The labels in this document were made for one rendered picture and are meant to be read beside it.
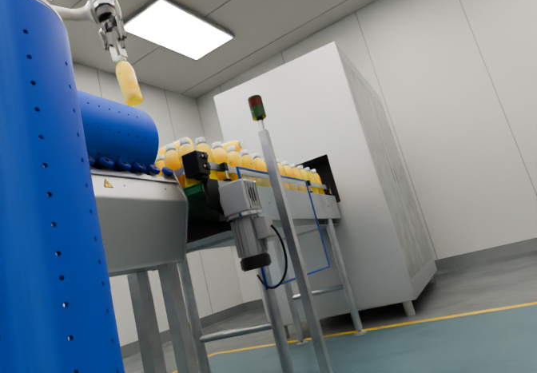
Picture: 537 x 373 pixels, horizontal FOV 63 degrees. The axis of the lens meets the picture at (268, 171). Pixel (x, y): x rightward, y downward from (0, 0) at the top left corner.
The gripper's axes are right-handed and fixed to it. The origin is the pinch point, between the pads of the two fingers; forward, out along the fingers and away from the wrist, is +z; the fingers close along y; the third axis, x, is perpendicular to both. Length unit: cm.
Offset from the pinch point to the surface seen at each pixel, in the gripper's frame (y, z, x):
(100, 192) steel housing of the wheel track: 7, 65, -36
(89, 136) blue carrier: 8, 47, -35
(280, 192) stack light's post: 28, 72, 39
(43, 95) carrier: 50, 68, -84
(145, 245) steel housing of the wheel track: 0, 80, -17
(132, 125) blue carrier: 9.6, 40.9, -16.8
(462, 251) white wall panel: 50, 148, 404
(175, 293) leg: -1, 97, -7
